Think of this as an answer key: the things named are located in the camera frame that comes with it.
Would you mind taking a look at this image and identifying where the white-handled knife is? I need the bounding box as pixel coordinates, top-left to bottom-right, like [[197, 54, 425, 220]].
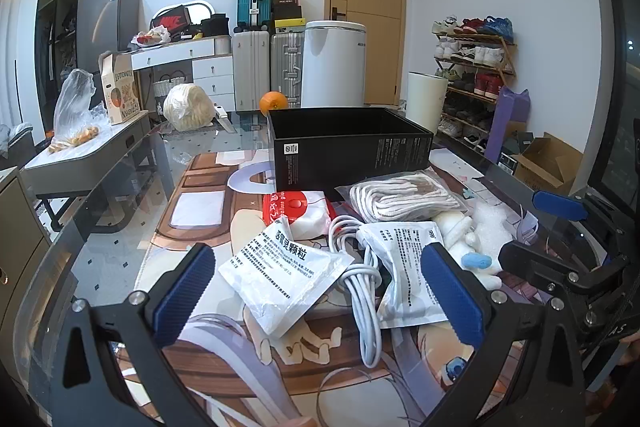
[[212, 104, 236, 134]]

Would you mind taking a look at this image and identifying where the woven basket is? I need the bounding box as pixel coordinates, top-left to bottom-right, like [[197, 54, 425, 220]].
[[152, 77, 188, 98]]

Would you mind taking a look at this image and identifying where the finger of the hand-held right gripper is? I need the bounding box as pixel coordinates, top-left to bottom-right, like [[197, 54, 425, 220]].
[[531, 190, 618, 233], [499, 240, 630, 295]]

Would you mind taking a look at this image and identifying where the large white bin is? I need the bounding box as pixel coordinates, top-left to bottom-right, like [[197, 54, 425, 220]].
[[301, 21, 367, 108]]

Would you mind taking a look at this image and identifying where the black bag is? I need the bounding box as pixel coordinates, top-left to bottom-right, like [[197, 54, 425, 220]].
[[201, 13, 230, 36]]

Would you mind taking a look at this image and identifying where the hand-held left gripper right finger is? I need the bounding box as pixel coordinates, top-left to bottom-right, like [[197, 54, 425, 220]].
[[421, 243, 588, 427]]

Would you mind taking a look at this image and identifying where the silver suitcase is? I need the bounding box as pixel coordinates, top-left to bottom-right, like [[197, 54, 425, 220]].
[[270, 32, 306, 108]]

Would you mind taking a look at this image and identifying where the black cardboard box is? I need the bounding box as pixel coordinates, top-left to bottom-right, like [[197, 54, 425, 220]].
[[266, 107, 435, 194]]

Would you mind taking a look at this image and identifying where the printed table mat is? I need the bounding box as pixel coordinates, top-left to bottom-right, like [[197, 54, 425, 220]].
[[120, 147, 601, 427]]

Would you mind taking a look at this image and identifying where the orange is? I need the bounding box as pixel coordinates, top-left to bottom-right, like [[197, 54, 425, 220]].
[[259, 91, 288, 112]]

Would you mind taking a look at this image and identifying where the printed fruit carton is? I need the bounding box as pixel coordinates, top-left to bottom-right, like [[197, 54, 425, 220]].
[[100, 49, 142, 126]]

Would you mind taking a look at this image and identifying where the purple bag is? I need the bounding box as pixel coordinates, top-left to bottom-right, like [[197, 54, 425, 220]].
[[482, 87, 531, 162]]

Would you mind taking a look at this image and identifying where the open cardboard box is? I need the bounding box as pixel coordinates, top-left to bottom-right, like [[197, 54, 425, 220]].
[[500, 132, 583, 196]]

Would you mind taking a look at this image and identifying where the white plush toy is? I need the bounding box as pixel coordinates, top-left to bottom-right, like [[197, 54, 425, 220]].
[[432, 199, 531, 290]]

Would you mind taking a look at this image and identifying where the grey cabinet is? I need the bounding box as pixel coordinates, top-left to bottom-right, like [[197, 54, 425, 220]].
[[0, 167, 51, 343]]

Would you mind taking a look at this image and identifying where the wooden shoe rack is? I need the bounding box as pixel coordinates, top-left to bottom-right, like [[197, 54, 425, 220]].
[[432, 14, 518, 152]]

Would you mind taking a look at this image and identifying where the dark wardrobe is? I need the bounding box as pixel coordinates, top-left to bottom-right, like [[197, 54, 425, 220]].
[[32, 0, 115, 132]]

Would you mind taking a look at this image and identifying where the bagged white rope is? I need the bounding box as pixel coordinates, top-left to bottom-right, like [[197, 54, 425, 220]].
[[334, 169, 473, 224]]

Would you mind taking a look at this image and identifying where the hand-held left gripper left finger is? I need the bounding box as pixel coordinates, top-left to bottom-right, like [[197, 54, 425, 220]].
[[47, 243, 217, 427]]

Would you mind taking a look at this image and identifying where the white cable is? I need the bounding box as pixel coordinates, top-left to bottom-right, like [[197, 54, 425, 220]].
[[327, 214, 388, 369]]

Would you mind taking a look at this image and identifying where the small white bin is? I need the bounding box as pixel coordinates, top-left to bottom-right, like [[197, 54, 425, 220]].
[[407, 72, 449, 125]]

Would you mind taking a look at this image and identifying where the grey fridge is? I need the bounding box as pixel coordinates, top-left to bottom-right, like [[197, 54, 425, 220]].
[[76, 0, 141, 75]]

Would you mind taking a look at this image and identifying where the red and white packet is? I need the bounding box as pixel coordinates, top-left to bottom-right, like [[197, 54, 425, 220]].
[[262, 188, 337, 239]]

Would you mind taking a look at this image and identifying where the bag of food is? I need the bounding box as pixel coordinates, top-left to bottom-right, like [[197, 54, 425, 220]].
[[132, 28, 171, 48]]

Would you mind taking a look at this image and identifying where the plastic bag of oranges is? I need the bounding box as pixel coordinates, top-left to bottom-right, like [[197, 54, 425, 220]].
[[47, 68, 111, 154]]

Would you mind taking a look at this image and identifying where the white suitcase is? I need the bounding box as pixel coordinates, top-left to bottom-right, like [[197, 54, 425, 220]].
[[231, 31, 272, 112]]

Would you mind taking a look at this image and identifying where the red and black shoebox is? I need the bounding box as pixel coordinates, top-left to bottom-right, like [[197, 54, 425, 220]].
[[150, 5, 193, 38]]

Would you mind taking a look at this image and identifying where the wrapped napa cabbage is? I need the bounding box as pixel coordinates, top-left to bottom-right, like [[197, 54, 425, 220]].
[[163, 82, 215, 132]]

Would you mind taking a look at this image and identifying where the grey side table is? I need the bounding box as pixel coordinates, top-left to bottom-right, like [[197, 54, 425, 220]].
[[22, 109, 156, 230]]

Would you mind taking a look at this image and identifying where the white oval mirror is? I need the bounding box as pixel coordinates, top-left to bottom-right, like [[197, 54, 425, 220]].
[[184, 0, 215, 25]]

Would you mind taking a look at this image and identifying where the white drawer desk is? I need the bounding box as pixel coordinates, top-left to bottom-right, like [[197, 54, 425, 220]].
[[131, 36, 236, 112]]

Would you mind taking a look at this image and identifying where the white medicine sachet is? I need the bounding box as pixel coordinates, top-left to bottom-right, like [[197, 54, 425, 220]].
[[357, 221, 451, 325], [217, 214, 356, 337]]

